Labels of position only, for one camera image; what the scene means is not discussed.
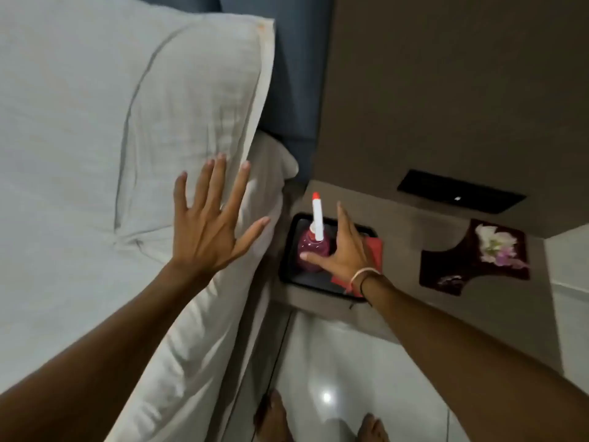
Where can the person's left hand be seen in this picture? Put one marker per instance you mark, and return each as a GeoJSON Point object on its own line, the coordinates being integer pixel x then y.
{"type": "Point", "coordinates": [204, 234]}

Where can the person's right hand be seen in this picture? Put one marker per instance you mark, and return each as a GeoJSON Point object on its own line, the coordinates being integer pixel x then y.
{"type": "Point", "coordinates": [349, 260]}

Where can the red cloth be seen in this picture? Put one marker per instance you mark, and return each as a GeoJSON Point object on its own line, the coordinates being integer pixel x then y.
{"type": "Point", "coordinates": [375, 250]}

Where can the dark red vase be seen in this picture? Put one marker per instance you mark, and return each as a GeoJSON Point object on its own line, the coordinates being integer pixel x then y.
{"type": "Point", "coordinates": [441, 266]}

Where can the person's right foot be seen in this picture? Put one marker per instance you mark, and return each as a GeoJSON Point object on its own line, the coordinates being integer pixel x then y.
{"type": "Point", "coordinates": [373, 430]}

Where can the person's foot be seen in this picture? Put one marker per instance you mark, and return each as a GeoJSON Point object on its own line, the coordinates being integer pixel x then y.
{"type": "Point", "coordinates": [373, 430]}
{"type": "Point", "coordinates": [274, 418]}

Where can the person's left foot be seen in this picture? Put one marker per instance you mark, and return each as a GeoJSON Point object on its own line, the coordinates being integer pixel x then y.
{"type": "Point", "coordinates": [274, 418]}

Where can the pink spray bottle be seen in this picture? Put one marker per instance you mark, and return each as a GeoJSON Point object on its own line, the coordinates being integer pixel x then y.
{"type": "Point", "coordinates": [317, 218]}

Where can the black tray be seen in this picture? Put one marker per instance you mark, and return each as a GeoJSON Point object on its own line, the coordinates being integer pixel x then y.
{"type": "Point", "coordinates": [293, 271]}

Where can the white pillow with grey seam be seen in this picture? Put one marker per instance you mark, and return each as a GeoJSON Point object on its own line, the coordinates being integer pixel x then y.
{"type": "Point", "coordinates": [193, 110]}

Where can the white pink flower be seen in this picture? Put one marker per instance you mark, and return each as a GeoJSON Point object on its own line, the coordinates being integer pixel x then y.
{"type": "Point", "coordinates": [494, 243]}

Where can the white bed sheet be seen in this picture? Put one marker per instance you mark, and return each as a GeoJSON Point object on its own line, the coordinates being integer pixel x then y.
{"type": "Point", "coordinates": [55, 156]}

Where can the black switch panel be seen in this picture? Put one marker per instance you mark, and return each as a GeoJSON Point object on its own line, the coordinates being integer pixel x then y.
{"type": "Point", "coordinates": [441, 188]}

